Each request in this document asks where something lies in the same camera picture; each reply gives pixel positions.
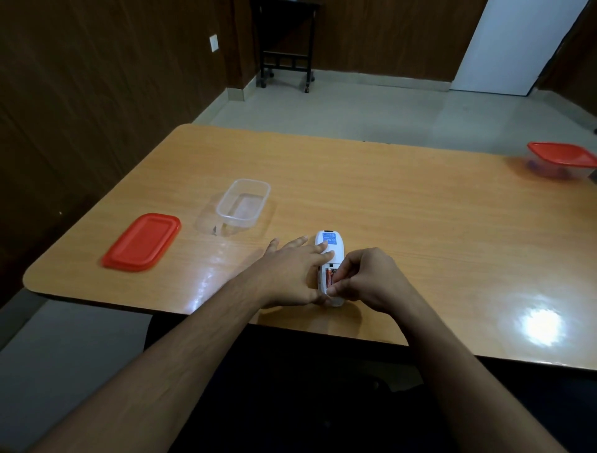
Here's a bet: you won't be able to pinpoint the person's right hand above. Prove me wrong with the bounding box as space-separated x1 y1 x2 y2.
326 248 411 316

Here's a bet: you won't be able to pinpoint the person's left hand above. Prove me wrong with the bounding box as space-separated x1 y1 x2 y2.
254 236 335 309

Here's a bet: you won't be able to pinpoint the white remote control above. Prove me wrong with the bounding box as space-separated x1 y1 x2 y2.
315 229 346 308

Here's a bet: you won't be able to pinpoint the red-lidded plastic container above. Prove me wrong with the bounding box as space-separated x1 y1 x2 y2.
216 179 272 230
529 156 596 182

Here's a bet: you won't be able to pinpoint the person's right forearm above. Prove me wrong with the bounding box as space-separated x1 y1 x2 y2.
391 284 568 453

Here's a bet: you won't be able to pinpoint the person's left forearm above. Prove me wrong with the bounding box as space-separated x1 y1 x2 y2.
27 268 274 453

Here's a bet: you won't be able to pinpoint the person's black trousers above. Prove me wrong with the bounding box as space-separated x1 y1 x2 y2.
144 312 597 453

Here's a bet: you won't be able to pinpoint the black wheeled side table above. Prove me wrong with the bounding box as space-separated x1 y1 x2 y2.
249 0 322 94

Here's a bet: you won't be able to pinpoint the white door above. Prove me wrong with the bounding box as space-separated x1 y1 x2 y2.
450 0 590 96

